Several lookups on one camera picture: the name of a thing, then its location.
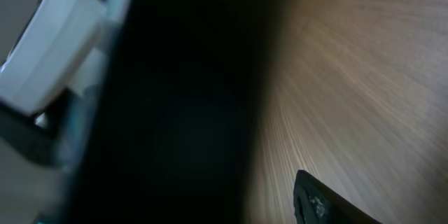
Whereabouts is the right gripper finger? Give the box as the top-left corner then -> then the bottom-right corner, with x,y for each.
293,170 -> 379,224

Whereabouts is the Galaxy smartphone teal screen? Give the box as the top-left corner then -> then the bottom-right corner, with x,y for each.
55,0 -> 284,223

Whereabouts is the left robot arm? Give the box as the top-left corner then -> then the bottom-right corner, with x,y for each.
1,0 -> 131,167

